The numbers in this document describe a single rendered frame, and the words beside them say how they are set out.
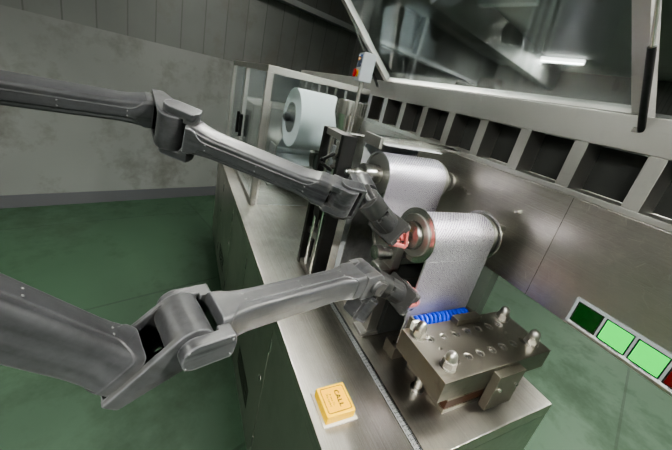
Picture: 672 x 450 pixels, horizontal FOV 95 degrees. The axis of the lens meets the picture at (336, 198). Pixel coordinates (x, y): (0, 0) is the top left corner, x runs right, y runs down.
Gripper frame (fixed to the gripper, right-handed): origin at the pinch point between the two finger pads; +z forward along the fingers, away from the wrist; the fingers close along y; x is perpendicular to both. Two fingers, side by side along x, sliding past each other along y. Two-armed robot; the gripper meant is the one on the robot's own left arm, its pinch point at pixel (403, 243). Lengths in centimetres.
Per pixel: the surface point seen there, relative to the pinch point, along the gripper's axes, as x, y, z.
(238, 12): 66, -336, -50
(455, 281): 4.0, 5.9, 20.2
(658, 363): 19, 43, 30
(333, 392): -35.8, 13.6, 3.8
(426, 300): -5.7, 5.7, 16.9
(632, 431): 33, 33, 237
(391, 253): -3.8, -2.9, 3.0
